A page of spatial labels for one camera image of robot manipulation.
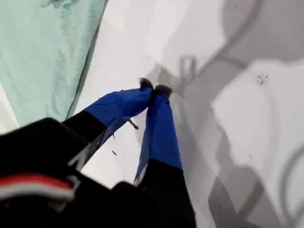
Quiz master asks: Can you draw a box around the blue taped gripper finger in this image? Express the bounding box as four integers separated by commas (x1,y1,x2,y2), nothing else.
133,84,197,221
61,77,154,159

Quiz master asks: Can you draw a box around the pale green T-shirt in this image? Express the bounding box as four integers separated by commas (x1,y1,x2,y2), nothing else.
0,0,109,127

